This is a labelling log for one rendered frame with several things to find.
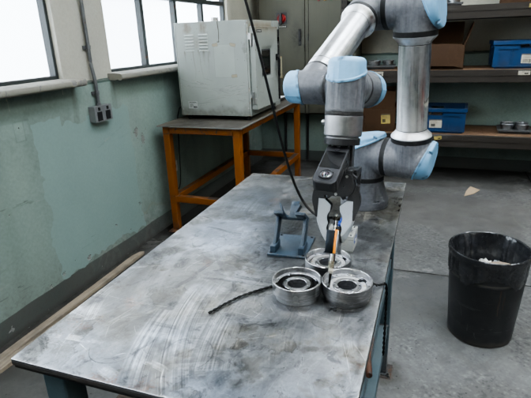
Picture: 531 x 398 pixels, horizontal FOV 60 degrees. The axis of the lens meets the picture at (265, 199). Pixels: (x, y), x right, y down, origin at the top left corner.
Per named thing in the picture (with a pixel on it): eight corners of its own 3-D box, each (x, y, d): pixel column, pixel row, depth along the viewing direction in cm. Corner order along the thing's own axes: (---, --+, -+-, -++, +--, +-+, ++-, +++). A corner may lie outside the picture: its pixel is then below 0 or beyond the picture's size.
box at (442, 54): (471, 69, 384) (476, 20, 372) (406, 70, 401) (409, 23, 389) (468, 65, 422) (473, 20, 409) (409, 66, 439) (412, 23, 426)
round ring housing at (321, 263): (337, 259, 113) (338, 244, 112) (359, 279, 104) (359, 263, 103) (298, 267, 110) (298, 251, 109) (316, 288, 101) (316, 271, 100)
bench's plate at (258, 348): (348, 455, 63) (348, 444, 62) (12, 368, 83) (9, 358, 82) (405, 188, 169) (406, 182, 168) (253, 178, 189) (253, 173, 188)
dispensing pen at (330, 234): (318, 294, 92) (328, 212, 94) (323, 293, 96) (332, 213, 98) (329, 296, 92) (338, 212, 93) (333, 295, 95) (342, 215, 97)
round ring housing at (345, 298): (337, 316, 91) (337, 298, 89) (313, 290, 100) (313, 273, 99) (382, 304, 94) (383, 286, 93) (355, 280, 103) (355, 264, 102)
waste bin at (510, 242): (525, 360, 194) (541, 269, 180) (439, 346, 205) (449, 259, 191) (513, 316, 224) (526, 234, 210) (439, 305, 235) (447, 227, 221)
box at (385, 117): (402, 132, 422) (404, 90, 409) (348, 131, 434) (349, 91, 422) (401, 124, 458) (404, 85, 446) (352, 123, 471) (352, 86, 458)
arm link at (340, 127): (359, 117, 86) (317, 114, 89) (358, 141, 87) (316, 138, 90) (366, 115, 93) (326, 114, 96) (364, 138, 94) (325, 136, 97)
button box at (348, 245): (352, 253, 116) (353, 235, 115) (325, 249, 119) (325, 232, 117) (358, 240, 123) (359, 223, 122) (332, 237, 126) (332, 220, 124)
